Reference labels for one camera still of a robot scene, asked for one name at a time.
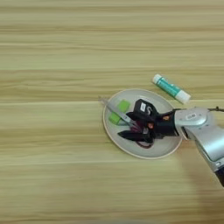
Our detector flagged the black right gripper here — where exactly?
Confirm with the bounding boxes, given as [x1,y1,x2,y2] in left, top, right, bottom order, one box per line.
[116,109,180,144]

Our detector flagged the black box with white label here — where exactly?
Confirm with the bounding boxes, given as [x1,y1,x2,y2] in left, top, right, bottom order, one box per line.
[133,98,160,121]

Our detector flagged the red-handled scissors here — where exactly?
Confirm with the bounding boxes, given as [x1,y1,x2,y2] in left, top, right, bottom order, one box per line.
[99,96,155,150]

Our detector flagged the green eraser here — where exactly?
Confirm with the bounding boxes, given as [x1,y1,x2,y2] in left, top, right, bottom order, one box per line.
[108,99,131,126]

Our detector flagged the round white plate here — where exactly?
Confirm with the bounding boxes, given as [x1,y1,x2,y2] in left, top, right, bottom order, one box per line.
[102,87,183,160]

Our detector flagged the green and white glue stick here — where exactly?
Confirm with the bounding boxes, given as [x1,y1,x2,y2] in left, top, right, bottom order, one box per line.
[151,73,192,105]

